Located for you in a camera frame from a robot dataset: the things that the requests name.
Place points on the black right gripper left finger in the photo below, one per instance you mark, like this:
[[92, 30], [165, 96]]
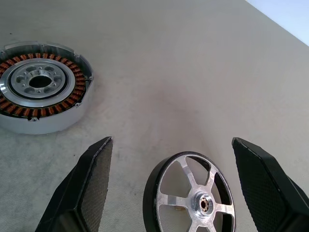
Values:
[[82, 193]]

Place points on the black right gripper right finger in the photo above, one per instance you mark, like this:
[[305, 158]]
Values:
[[265, 193]]

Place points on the black-rimmed silver spoked rotor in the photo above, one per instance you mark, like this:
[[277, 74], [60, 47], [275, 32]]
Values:
[[175, 200]]

